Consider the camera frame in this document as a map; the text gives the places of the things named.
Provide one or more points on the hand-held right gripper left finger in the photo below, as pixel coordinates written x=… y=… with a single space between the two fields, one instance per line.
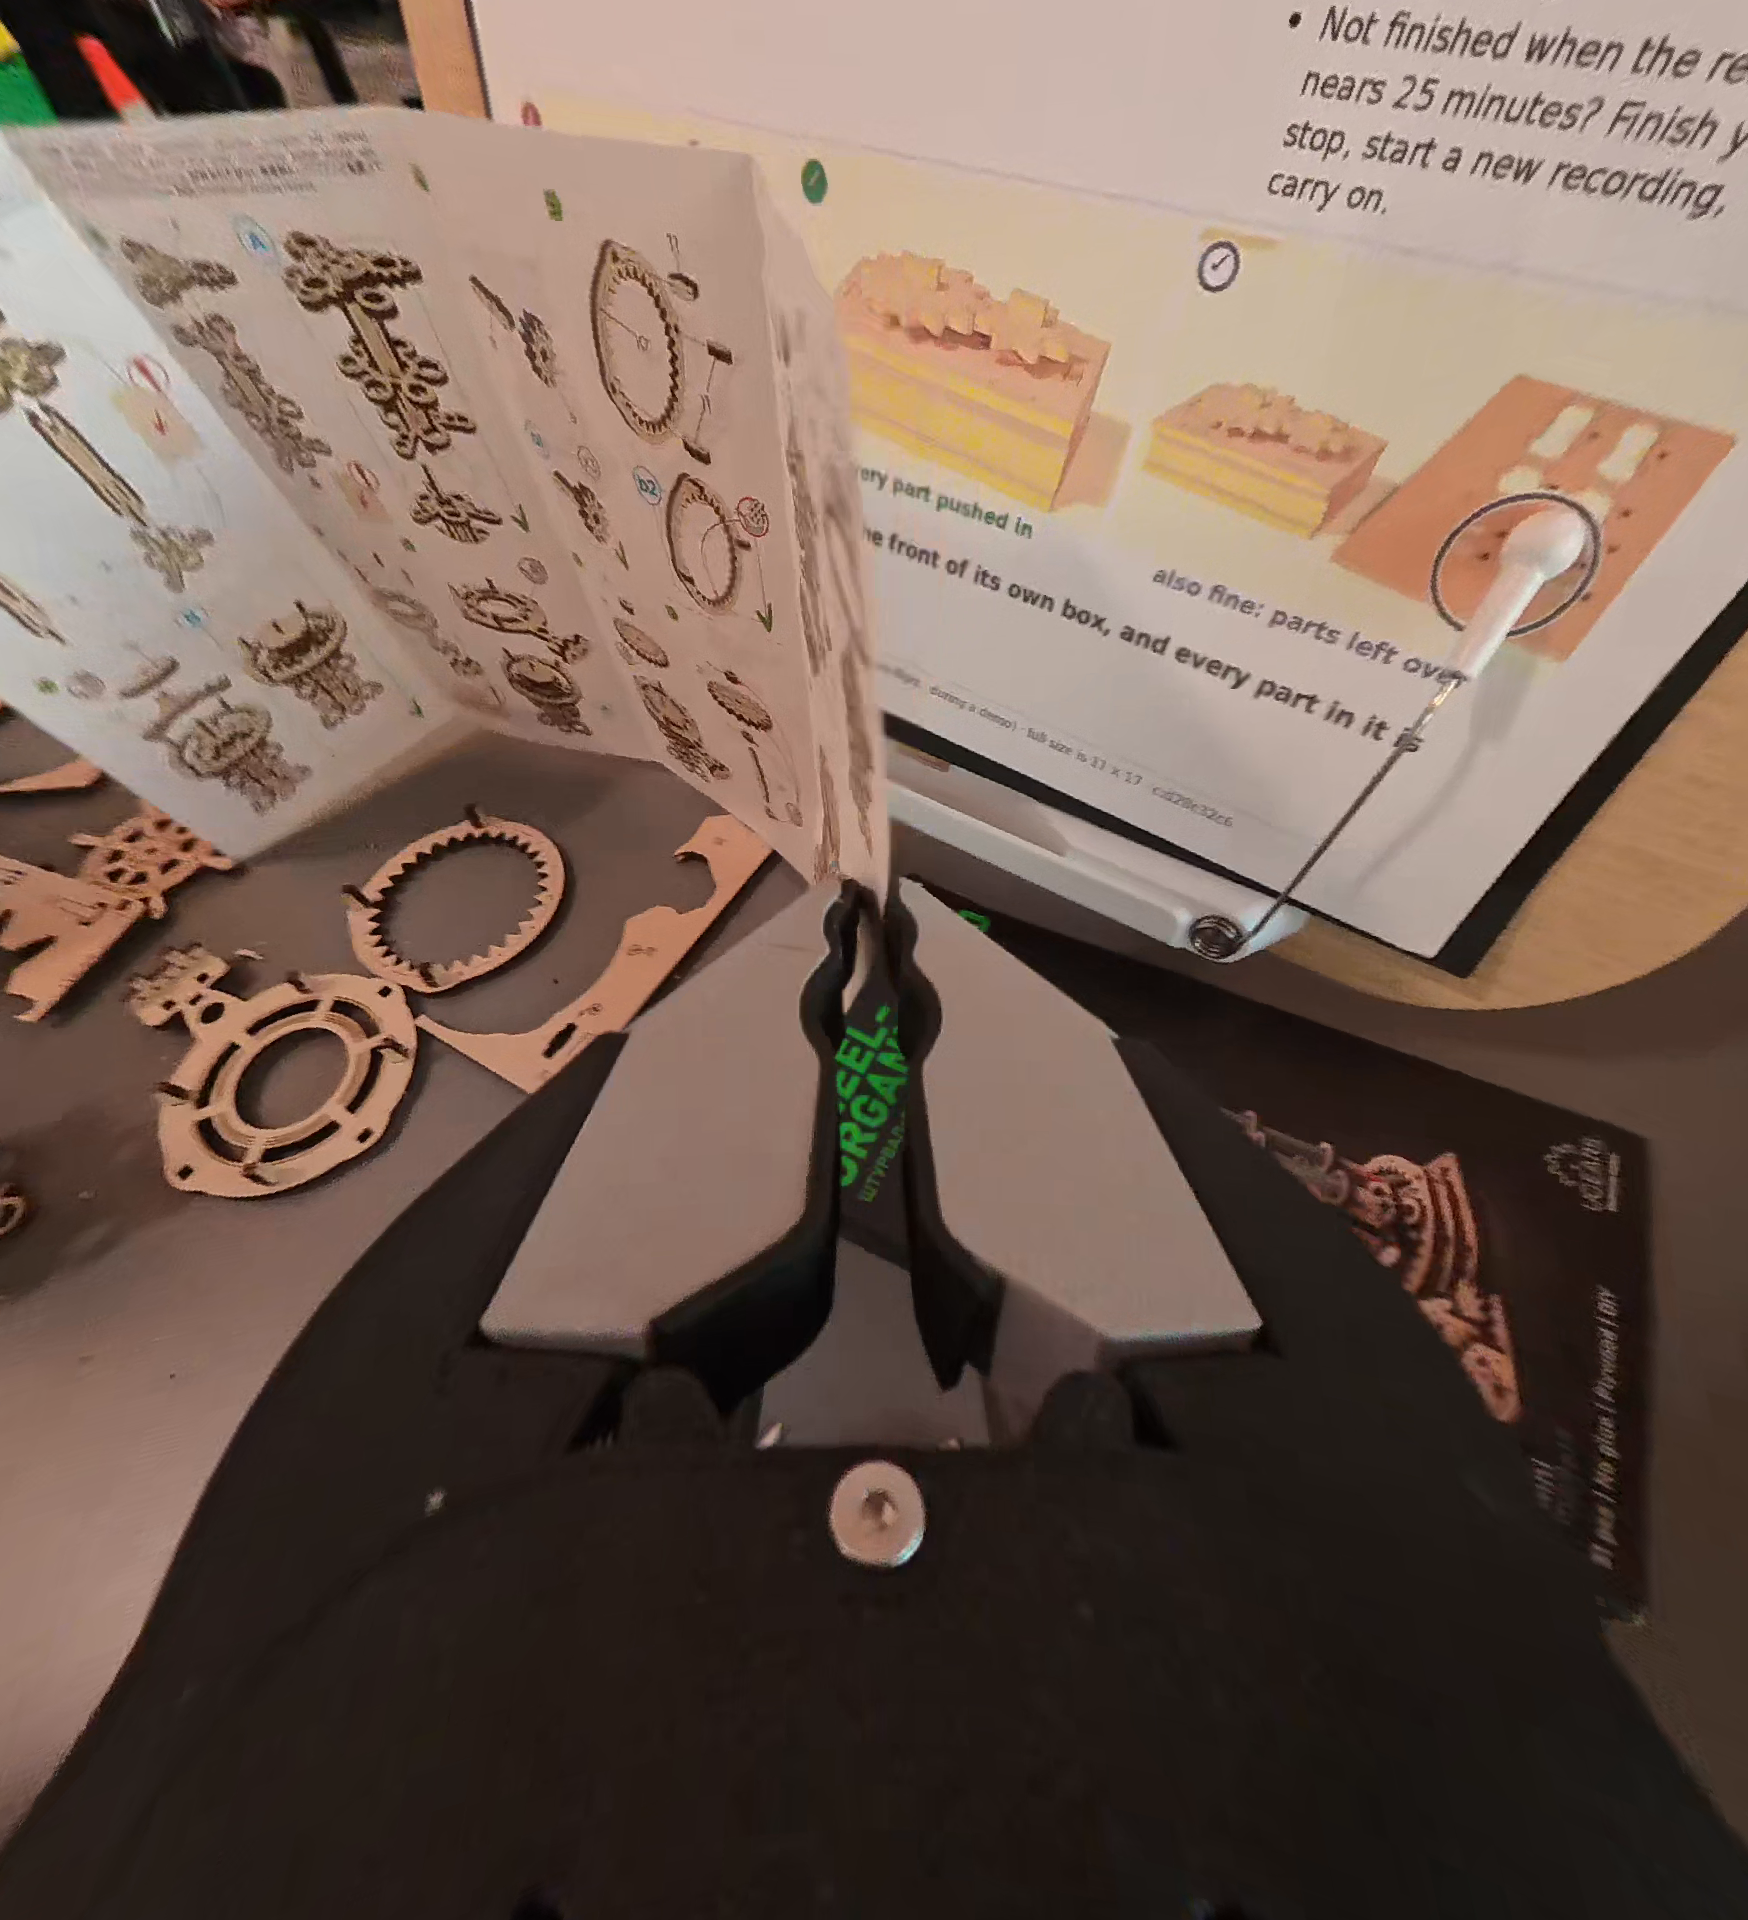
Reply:
x=665 y=1186

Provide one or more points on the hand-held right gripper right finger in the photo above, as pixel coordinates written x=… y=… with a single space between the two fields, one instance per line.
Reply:
x=1069 y=1186

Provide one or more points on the paper instruction sheet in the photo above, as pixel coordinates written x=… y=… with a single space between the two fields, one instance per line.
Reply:
x=364 y=451

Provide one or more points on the curved wooden sheet offcut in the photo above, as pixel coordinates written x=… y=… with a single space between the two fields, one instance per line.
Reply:
x=619 y=990

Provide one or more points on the white document stand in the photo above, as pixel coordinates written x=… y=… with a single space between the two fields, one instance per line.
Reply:
x=1054 y=840

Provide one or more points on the black kit package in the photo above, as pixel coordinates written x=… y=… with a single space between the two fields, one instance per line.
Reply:
x=1563 y=1350

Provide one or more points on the small wooden sheet fragment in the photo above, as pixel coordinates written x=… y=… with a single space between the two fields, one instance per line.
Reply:
x=5 y=929

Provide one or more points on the printed instruction poster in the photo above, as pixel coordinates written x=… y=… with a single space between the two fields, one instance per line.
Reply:
x=1114 y=120

